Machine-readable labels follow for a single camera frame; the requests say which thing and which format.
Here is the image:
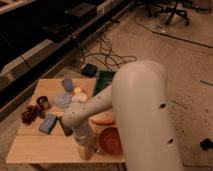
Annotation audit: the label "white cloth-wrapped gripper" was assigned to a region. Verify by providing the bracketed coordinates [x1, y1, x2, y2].
[73, 120, 97, 160]

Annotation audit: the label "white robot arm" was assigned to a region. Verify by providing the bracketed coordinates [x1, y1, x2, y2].
[62, 60, 183, 171]

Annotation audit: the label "orange bowl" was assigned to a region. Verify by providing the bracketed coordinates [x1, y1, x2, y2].
[98, 127, 123, 155]

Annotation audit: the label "orange carrot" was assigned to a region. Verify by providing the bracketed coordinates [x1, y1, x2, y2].
[90, 119, 115, 126]

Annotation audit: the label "black rectangular block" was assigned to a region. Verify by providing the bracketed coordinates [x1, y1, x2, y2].
[58, 117, 73, 136]

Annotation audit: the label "white cup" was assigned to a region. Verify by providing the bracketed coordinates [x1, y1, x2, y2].
[72, 92, 87, 103]

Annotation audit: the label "blue sponge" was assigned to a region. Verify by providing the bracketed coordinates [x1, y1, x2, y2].
[39, 114, 58, 134]

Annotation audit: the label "light blue plate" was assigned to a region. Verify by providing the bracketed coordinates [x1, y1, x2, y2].
[53, 93, 72, 109]

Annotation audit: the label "wooden table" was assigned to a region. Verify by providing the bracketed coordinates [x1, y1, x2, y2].
[6, 78, 125, 164]

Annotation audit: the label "small yellow object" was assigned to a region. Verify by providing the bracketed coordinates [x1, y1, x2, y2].
[73, 87, 82, 94]

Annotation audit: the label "blue cup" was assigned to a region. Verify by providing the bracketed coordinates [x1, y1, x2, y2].
[61, 78, 74, 92]

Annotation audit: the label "small metal cup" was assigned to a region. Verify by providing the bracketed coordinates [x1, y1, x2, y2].
[36, 96, 50, 109]

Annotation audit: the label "dark red grapes bunch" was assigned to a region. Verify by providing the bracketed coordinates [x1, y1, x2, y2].
[21, 105, 45, 125]

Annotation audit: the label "green plastic tray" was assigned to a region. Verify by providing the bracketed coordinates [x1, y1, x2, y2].
[93, 70, 115, 95]

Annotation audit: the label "black power adapter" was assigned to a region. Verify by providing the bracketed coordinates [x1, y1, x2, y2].
[81, 64, 97, 78]

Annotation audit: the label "dark shelf unit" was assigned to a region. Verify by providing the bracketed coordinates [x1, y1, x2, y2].
[0, 0, 132, 121]

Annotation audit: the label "black box on floor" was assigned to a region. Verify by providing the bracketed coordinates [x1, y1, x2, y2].
[200, 138, 213, 150]

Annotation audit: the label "office chair base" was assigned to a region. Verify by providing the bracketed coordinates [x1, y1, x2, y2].
[142, 0, 190, 26]

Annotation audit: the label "black floor cables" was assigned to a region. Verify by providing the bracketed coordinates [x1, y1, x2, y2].
[71, 31, 138, 72]

